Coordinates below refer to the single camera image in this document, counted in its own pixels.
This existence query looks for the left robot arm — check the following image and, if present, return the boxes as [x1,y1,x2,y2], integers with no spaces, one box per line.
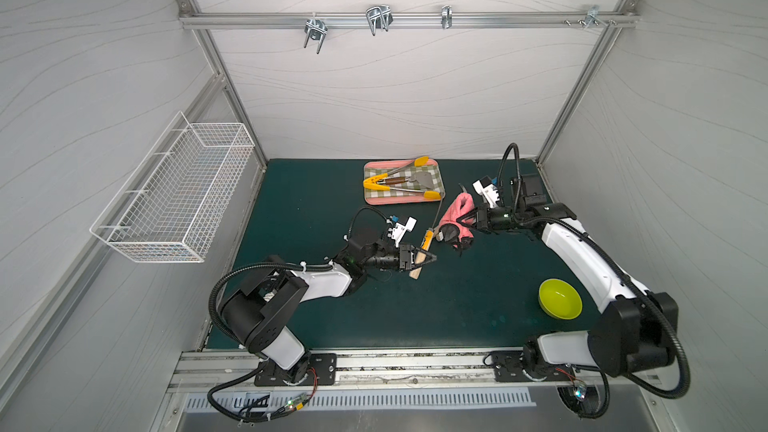
[207,229,437,375]

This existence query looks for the metal U-bolt clamp left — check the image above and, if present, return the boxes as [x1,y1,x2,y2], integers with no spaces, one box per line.
[303,18,328,54]

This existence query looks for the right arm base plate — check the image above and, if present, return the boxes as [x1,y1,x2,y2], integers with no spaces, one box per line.
[482,348,575,383]

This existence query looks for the metal u-bolt clamp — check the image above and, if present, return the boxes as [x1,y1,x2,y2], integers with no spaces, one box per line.
[303,18,328,54]
[365,5,393,36]

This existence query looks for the lime green bowl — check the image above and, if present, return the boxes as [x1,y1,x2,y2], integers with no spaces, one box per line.
[538,278,583,320]

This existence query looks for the small metal spatula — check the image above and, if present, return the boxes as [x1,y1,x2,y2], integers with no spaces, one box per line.
[383,171,434,189]

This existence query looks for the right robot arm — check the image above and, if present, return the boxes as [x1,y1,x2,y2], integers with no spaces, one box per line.
[461,203,691,399]

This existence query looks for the yellow tipped metal tongs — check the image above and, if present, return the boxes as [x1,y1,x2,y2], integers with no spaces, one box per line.
[362,155,444,201]

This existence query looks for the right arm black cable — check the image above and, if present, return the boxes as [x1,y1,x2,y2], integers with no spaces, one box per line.
[556,368,611,420]

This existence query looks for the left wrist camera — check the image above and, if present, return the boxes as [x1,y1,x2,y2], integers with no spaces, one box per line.
[388,216,417,248]

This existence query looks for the white wire basket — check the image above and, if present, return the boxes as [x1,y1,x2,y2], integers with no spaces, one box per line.
[89,111,254,264]

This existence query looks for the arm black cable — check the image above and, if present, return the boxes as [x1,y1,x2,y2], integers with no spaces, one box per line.
[556,368,611,420]
[206,365,319,424]

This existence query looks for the white vent strip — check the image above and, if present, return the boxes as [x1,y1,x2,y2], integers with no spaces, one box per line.
[214,387,537,413]

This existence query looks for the aluminium crossbar rail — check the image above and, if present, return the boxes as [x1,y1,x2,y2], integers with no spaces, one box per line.
[179,9,640,30]

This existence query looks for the pink rag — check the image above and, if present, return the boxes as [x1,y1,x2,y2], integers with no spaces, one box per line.
[434,191,474,254]

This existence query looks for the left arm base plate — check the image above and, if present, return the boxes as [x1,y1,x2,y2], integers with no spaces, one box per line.
[254,352,337,387]

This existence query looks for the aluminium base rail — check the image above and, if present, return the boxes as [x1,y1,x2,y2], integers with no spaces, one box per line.
[167,344,660,394]

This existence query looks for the metal U-bolt clamp middle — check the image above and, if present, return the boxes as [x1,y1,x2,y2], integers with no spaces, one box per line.
[365,5,393,36]

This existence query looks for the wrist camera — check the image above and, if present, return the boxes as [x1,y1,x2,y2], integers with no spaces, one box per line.
[473,176,501,208]
[388,216,417,248]

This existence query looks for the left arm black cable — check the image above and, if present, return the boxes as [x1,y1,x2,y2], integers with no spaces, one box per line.
[206,365,319,424]

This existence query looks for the metal bracket with bolts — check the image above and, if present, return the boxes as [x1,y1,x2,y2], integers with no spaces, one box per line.
[563,5,618,30]

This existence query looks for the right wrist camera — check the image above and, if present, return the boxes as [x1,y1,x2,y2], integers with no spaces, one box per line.
[473,176,501,208]

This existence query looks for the pink checkered tray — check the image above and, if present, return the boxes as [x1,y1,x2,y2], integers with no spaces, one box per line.
[362,158,447,206]

